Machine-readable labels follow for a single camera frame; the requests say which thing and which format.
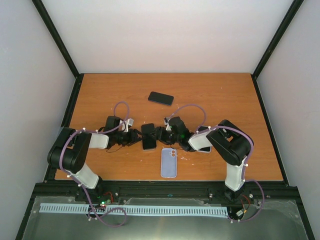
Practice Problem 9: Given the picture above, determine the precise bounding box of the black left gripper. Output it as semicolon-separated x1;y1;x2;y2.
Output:
114;128;147;147

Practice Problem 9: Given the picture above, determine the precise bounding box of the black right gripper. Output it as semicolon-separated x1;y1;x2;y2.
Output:
147;127;181;146

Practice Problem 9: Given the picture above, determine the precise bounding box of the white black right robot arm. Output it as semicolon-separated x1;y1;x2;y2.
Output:
147;117;254;202

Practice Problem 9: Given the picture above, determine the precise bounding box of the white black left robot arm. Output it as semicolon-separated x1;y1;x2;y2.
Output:
47;116;145;202

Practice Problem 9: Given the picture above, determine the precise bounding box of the lavender plain phone case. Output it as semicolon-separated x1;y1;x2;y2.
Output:
160;148;177;178

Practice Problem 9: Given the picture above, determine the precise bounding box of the blue-edged black phone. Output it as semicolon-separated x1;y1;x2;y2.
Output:
148;91;174;106

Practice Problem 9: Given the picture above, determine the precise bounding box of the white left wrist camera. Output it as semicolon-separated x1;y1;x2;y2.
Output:
121;118;134;133

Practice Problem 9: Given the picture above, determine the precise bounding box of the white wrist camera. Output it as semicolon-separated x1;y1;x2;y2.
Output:
163;117;170;126
121;118;134;133

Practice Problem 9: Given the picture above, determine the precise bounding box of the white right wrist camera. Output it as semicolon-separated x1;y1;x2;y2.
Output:
163;117;170;126

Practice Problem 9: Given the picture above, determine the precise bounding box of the black left side rail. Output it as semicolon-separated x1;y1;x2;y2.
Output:
43;73;85;183

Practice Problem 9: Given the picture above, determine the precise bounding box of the light blue slotted cable duct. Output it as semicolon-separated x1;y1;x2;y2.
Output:
39;203;228;218

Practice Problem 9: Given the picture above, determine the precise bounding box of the black right side rail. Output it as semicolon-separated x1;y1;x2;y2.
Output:
250;74;290;187

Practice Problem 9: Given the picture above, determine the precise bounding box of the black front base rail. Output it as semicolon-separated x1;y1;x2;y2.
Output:
34;180;300;208

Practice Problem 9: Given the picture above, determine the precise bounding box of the black left rear frame post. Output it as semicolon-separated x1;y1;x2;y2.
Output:
32;0;80;79

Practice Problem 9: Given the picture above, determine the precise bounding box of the black frame post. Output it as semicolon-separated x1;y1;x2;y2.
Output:
251;0;304;81
32;0;80;79

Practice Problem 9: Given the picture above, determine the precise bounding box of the black right rear frame post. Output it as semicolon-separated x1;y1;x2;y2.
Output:
251;0;304;81

